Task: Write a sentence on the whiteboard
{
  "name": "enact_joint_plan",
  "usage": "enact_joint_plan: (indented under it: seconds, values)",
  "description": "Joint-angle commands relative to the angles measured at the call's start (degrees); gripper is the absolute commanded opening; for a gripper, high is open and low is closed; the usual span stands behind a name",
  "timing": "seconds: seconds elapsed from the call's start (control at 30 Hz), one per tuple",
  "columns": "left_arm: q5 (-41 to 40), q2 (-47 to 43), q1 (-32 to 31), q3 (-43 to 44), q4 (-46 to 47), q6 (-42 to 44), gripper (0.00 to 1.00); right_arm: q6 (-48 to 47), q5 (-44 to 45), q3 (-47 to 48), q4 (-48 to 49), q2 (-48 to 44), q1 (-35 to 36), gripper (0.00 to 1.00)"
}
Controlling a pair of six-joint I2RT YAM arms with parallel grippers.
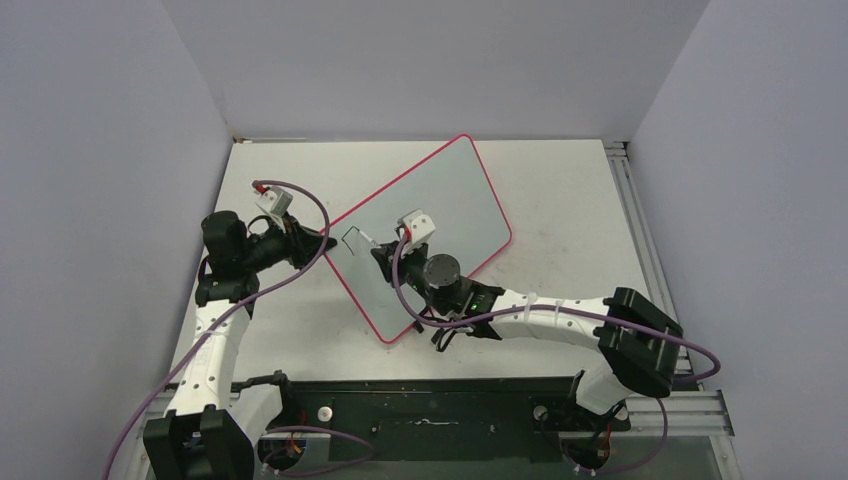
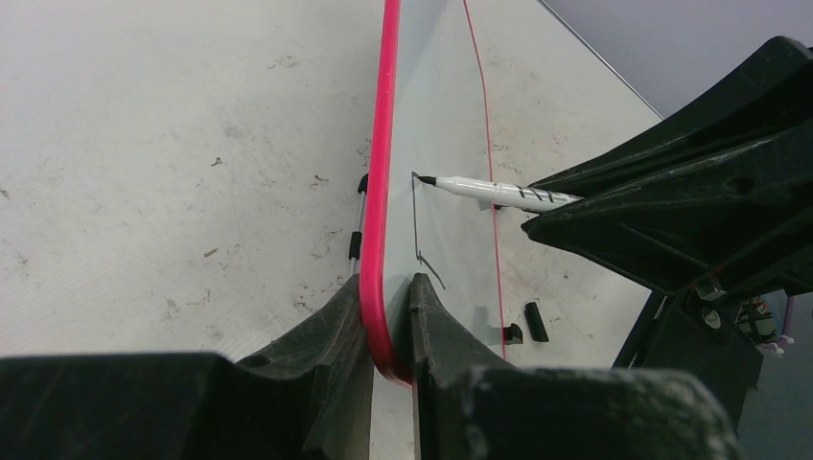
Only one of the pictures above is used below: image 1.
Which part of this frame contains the pink-framed whiteboard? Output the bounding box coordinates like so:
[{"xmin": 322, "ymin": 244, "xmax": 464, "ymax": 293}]
[{"xmin": 326, "ymin": 134, "xmax": 513, "ymax": 344}]

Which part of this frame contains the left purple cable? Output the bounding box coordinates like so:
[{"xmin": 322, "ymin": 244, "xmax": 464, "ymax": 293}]
[{"xmin": 100, "ymin": 179, "xmax": 331, "ymax": 480}]

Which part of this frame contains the purple cable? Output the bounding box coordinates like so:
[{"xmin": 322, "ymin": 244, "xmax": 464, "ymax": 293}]
[
  {"xmin": 390, "ymin": 228, "xmax": 722, "ymax": 475},
  {"xmin": 100, "ymin": 179, "xmax": 331, "ymax": 480}
]

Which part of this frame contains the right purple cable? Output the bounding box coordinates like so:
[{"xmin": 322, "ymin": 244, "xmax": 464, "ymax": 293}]
[{"xmin": 390, "ymin": 228, "xmax": 722, "ymax": 475}]

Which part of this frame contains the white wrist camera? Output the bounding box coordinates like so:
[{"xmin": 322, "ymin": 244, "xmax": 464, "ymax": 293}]
[
  {"xmin": 255, "ymin": 185, "xmax": 293, "ymax": 218},
  {"xmin": 397, "ymin": 209, "xmax": 436, "ymax": 257}
]

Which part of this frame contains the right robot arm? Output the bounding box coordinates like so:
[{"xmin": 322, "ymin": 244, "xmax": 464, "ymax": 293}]
[{"xmin": 370, "ymin": 242, "xmax": 683, "ymax": 428}]

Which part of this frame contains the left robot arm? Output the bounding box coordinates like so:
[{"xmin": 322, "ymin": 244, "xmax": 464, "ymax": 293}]
[{"xmin": 143, "ymin": 210, "xmax": 338, "ymax": 479}]

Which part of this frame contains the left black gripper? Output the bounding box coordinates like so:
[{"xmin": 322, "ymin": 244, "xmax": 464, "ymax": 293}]
[{"xmin": 241, "ymin": 211, "xmax": 336, "ymax": 273}]

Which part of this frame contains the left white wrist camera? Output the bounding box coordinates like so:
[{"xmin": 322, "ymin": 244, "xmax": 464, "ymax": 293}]
[{"xmin": 255, "ymin": 185, "xmax": 293, "ymax": 218}]

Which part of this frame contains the aluminium rail right side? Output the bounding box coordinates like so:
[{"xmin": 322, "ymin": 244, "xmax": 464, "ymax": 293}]
[{"xmin": 602, "ymin": 140, "xmax": 694, "ymax": 372}]

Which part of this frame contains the black whiteboard marker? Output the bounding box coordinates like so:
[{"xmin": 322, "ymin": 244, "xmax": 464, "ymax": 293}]
[{"xmin": 362, "ymin": 233, "xmax": 381, "ymax": 249}]

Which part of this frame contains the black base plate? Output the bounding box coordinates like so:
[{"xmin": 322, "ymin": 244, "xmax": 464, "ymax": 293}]
[{"xmin": 260, "ymin": 377, "xmax": 631, "ymax": 462}]

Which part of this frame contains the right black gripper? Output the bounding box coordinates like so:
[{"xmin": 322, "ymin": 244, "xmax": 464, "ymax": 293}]
[{"xmin": 375, "ymin": 236, "xmax": 453, "ymax": 316}]

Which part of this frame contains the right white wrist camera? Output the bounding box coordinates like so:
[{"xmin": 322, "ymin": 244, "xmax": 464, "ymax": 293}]
[{"xmin": 397, "ymin": 209, "xmax": 436, "ymax": 257}]

